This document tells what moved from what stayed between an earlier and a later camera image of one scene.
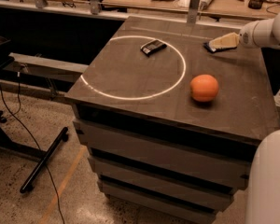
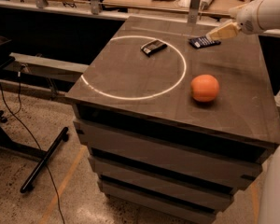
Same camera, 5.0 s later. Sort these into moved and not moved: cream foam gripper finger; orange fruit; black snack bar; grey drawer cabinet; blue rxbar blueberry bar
Moved: blue rxbar blueberry bar; cream foam gripper finger
Not moved: orange fruit; grey drawer cabinet; black snack bar
